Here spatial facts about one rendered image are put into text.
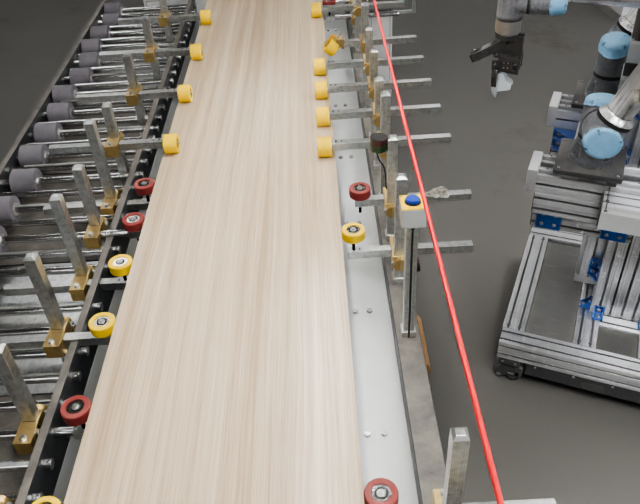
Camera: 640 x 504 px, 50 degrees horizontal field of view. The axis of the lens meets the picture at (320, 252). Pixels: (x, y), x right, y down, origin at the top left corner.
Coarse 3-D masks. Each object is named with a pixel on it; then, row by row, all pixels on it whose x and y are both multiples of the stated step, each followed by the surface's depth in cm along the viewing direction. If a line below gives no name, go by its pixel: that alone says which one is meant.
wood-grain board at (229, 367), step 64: (256, 0) 419; (320, 0) 413; (192, 64) 351; (256, 64) 347; (192, 128) 299; (256, 128) 296; (320, 128) 293; (192, 192) 261; (256, 192) 258; (320, 192) 256; (192, 256) 231; (256, 256) 229; (320, 256) 227; (128, 320) 209; (192, 320) 207; (256, 320) 206; (320, 320) 204; (128, 384) 189; (192, 384) 188; (256, 384) 187; (320, 384) 186; (128, 448) 173; (192, 448) 172; (256, 448) 171; (320, 448) 170
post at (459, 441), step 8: (456, 432) 139; (464, 432) 139; (456, 440) 138; (464, 440) 138; (448, 448) 144; (456, 448) 139; (464, 448) 140; (448, 456) 145; (456, 456) 141; (464, 456) 141; (448, 464) 146; (456, 464) 143; (464, 464) 143; (448, 472) 146; (456, 472) 145; (464, 472) 145; (448, 480) 147; (456, 480) 147; (464, 480) 147; (448, 488) 148; (456, 488) 149; (448, 496) 150; (456, 496) 151
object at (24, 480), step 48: (192, 0) 444; (144, 48) 419; (48, 96) 347; (0, 192) 289; (96, 288) 231; (48, 384) 215; (96, 384) 225; (48, 432) 186; (0, 480) 189; (48, 480) 184
